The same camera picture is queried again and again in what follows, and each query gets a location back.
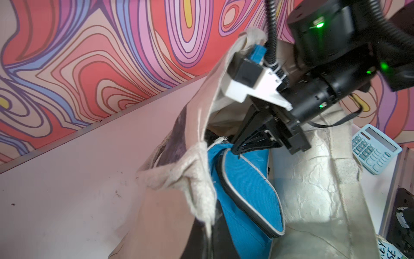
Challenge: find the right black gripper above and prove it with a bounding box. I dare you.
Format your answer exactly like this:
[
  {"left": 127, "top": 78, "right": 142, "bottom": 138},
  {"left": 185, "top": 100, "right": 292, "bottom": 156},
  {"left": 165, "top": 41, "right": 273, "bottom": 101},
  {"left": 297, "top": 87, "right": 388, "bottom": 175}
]
[{"left": 231, "top": 76, "right": 333, "bottom": 155}]

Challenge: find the blue paddle case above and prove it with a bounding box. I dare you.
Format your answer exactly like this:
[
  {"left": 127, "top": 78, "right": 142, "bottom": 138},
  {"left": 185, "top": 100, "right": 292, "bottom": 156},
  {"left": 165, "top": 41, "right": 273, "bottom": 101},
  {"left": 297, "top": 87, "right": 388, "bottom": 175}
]
[{"left": 208, "top": 143, "right": 285, "bottom": 259}]

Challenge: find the cream canvas tote bag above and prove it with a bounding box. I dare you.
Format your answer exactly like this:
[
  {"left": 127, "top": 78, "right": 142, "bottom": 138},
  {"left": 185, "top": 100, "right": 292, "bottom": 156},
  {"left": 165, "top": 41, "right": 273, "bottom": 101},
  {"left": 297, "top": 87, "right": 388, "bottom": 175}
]
[{"left": 110, "top": 28, "right": 380, "bottom": 259}]

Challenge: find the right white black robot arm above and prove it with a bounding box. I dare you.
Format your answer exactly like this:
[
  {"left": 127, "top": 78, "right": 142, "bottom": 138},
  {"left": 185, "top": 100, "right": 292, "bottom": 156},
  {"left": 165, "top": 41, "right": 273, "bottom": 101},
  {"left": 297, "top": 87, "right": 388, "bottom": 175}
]
[{"left": 222, "top": 1, "right": 414, "bottom": 155}]

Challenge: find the teal calculator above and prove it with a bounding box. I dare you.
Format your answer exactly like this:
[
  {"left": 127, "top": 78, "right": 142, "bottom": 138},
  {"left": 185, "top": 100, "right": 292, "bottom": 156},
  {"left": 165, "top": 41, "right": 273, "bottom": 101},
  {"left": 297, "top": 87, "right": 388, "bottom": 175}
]
[{"left": 351, "top": 124, "right": 402, "bottom": 175}]

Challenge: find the treehouse paperback book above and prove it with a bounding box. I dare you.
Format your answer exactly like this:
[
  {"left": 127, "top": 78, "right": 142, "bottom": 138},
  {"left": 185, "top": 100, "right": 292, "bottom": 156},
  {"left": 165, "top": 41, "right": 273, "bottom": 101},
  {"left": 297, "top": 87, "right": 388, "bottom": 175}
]
[{"left": 377, "top": 235, "right": 407, "bottom": 259}]

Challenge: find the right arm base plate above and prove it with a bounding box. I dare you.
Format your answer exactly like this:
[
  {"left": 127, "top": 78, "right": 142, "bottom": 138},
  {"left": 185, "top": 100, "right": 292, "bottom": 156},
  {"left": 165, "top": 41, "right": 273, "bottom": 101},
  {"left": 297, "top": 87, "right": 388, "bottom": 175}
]
[{"left": 386, "top": 188, "right": 414, "bottom": 259}]

